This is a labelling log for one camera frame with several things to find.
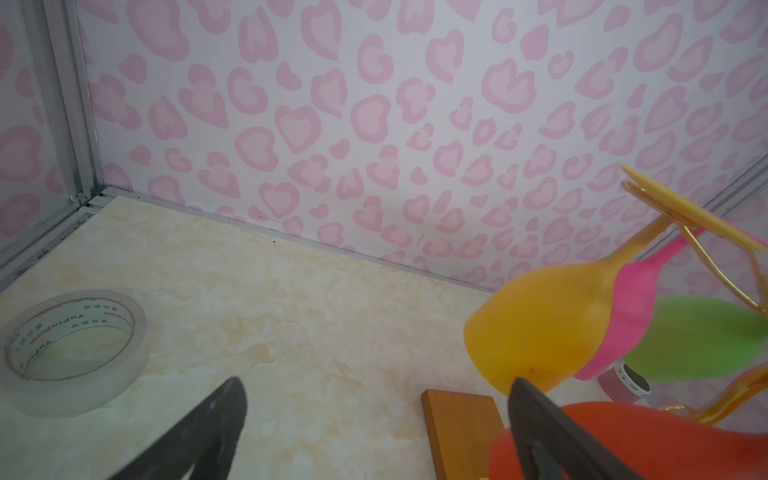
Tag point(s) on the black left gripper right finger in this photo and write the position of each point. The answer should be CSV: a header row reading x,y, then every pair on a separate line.
x,y
550,445

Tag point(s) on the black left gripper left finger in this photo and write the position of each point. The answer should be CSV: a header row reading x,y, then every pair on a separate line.
x,y
202,445

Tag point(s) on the green wine glass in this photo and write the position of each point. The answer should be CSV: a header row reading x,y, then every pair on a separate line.
x,y
697,338

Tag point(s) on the orange wooden rack base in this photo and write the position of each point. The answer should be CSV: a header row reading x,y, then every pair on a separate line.
x,y
461,429

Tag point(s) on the red wine glass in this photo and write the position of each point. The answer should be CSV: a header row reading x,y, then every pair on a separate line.
x,y
655,444

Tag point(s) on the yellow wine glass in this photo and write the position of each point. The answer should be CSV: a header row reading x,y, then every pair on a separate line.
x,y
545,325

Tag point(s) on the pink wine glass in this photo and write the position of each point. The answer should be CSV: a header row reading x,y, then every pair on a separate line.
x,y
634,298

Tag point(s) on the pink jar black lid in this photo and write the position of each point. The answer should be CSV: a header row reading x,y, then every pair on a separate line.
x,y
623,385

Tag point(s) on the clear tape roll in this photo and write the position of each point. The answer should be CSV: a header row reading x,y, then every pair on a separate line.
x,y
73,353

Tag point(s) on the gold wire glass rack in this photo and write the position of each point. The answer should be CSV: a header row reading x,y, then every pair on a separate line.
x,y
690,221

